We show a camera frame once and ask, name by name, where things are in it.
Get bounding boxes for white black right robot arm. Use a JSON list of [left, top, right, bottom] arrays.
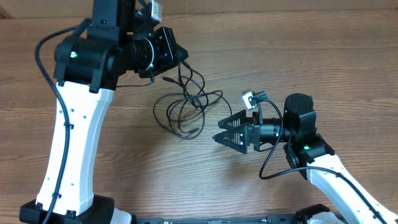
[[213, 91, 397, 223]]

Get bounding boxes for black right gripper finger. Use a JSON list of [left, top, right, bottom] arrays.
[[218, 110, 247, 129], [213, 124, 249, 154]]

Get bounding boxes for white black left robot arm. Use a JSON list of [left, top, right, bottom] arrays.
[[19, 0, 188, 223]]

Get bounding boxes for black cable bundle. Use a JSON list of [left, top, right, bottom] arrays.
[[152, 60, 233, 140]]

